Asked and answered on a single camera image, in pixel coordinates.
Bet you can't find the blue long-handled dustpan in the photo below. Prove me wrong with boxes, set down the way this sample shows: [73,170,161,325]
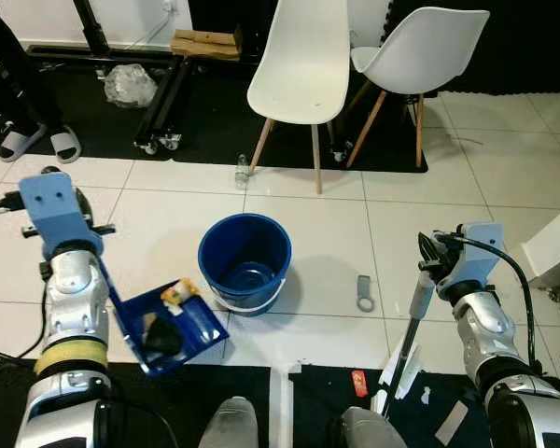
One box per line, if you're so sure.
[98,257,231,377]

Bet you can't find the black foam floor mat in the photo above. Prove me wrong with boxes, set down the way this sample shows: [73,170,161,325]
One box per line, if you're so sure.
[0,362,272,448]
[0,56,428,175]
[291,364,505,448]

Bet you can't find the white slide sandal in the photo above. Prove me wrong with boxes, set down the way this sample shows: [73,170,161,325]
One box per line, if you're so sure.
[49,126,82,161]
[0,121,46,164]

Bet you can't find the white paper strip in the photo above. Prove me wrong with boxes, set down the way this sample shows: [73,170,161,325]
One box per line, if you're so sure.
[380,343,422,400]

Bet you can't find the orange snack packet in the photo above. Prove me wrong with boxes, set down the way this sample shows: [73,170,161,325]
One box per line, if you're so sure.
[161,278,202,311]

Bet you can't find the clear crumpled plastic bag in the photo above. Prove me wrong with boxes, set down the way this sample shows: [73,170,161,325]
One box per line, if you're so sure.
[105,63,159,109]

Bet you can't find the blue plastic bucket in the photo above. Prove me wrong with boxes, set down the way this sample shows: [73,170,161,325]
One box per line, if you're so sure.
[198,213,293,316]

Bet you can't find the black crumpled lump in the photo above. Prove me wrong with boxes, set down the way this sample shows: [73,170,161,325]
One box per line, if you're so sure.
[142,313,185,360]

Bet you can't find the small clear water bottle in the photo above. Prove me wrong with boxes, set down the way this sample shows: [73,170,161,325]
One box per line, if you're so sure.
[234,154,251,190]

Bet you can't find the person leg black trousers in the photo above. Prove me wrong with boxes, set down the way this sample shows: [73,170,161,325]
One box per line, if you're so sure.
[0,0,40,132]

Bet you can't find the plain white card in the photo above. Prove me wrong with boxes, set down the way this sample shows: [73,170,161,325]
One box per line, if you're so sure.
[434,401,470,447]

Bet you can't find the grey robot right leg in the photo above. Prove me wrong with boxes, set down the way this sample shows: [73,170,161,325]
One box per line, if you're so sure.
[338,408,407,448]

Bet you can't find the grey robot leg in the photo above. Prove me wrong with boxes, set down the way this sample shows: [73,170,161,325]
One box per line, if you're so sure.
[338,408,407,448]
[198,397,260,448]

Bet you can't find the stacked wooden blocks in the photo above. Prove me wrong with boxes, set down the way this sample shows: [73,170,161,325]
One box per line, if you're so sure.
[170,28,245,63]

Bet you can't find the white plastic chair wooden legs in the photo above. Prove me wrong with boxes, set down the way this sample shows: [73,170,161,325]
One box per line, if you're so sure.
[341,7,491,171]
[246,0,353,195]

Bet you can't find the grey robot left leg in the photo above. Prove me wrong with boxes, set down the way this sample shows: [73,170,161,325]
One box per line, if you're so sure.
[198,397,260,448]

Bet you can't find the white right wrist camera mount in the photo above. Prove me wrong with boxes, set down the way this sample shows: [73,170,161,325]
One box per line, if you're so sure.
[455,221,506,290]

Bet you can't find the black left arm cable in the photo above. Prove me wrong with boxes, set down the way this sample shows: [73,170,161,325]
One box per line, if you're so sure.
[0,191,52,367]

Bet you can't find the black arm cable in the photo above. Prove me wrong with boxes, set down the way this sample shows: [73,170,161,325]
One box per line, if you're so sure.
[453,233,539,342]
[0,191,52,367]

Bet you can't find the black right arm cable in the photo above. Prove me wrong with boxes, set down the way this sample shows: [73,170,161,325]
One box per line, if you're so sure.
[453,233,539,342]

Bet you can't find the black metal frame with casters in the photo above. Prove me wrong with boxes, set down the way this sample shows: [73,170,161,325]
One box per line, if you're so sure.
[28,0,192,155]

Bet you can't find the black foam wall panel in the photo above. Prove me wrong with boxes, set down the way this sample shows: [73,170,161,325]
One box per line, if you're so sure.
[383,0,560,94]

